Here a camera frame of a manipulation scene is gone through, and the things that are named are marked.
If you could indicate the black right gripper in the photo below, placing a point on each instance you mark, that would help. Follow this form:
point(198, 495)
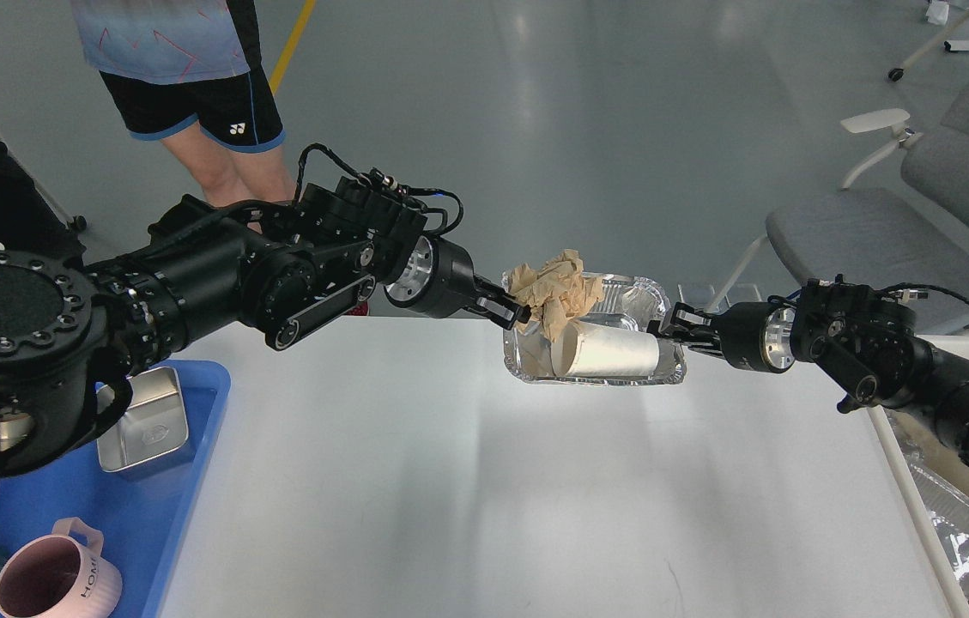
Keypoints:
point(751, 335)

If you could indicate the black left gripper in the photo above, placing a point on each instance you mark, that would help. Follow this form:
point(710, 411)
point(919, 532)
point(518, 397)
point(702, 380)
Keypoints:
point(439, 279)

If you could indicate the aluminium foil tray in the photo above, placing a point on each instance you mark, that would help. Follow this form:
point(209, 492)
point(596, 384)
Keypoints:
point(630, 303)

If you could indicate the brown paper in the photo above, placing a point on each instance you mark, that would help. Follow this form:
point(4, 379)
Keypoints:
point(558, 293)

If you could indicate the white paper cup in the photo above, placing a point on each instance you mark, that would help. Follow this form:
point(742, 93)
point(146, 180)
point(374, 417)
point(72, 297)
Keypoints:
point(594, 350)

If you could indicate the stainless steel tray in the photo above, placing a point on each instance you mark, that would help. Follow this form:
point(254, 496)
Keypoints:
point(153, 435)

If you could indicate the pink ribbed mug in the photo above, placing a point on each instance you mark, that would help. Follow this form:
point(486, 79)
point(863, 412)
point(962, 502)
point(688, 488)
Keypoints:
point(62, 574)

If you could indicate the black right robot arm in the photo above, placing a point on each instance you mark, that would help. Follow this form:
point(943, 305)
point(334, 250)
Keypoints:
point(861, 337)

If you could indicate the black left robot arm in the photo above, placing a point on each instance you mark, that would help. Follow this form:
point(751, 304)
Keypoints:
point(70, 339)

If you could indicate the grey office chair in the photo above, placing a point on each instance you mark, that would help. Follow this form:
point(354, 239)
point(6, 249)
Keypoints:
point(871, 236)

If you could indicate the cream plastic bin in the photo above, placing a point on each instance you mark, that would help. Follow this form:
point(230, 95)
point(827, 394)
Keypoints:
point(953, 598)

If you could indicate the foil tray in bin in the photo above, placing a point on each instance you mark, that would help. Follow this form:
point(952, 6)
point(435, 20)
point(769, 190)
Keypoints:
point(942, 481)

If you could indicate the standing person in shorts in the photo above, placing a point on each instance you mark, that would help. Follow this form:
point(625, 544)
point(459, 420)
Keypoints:
point(189, 75)

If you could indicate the distant white chair base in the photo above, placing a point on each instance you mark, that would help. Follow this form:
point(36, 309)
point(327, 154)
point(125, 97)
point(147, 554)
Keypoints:
point(939, 39)

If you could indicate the blue plastic bin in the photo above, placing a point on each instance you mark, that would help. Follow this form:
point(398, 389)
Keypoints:
point(143, 521)

